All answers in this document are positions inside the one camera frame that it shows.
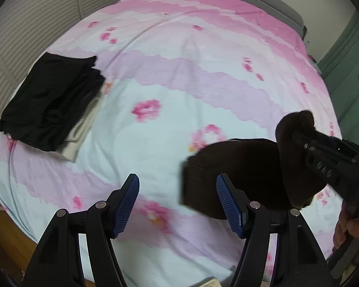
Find white louvered wardrobe door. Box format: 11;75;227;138
0;0;119;115

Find folded black garment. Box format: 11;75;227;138
0;53;105;152

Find folded cream garment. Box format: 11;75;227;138
55;91;103;162

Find green curtain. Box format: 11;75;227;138
318;11;359;145

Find pink floral bed sheet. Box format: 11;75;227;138
0;0;341;286

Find dark brown corduroy pants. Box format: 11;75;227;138
181;110;327;220

